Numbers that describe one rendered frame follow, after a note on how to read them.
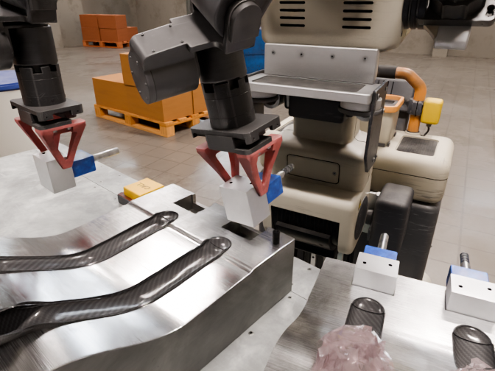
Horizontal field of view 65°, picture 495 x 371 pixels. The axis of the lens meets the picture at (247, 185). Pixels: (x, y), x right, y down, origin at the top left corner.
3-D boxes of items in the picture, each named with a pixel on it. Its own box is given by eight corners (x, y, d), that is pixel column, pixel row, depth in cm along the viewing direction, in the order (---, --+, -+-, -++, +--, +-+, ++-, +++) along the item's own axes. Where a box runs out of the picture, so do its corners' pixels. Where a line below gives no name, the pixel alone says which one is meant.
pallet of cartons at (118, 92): (79, 121, 411) (66, 51, 380) (141, 101, 489) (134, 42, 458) (180, 140, 357) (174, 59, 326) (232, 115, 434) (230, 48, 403)
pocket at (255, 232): (242, 235, 59) (242, 214, 58) (269, 249, 56) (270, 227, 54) (222, 248, 56) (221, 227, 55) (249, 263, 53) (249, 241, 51)
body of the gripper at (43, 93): (40, 126, 53) (26, 70, 49) (11, 112, 59) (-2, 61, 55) (85, 115, 57) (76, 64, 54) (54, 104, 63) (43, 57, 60)
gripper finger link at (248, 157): (260, 210, 47) (245, 139, 43) (219, 199, 52) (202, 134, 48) (292, 185, 52) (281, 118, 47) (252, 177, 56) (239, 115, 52)
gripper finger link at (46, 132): (51, 179, 56) (36, 116, 52) (31, 165, 61) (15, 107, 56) (95, 165, 61) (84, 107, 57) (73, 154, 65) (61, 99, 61)
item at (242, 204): (282, 179, 62) (276, 148, 60) (308, 183, 59) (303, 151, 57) (227, 219, 54) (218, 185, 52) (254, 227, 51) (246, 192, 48)
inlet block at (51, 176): (113, 160, 71) (107, 132, 69) (127, 168, 68) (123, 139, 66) (40, 185, 63) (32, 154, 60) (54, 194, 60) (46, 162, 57)
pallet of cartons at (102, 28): (107, 43, 1138) (103, 13, 1104) (142, 45, 1080) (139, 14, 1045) (81, 46, 1062) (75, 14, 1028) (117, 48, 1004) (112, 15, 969)
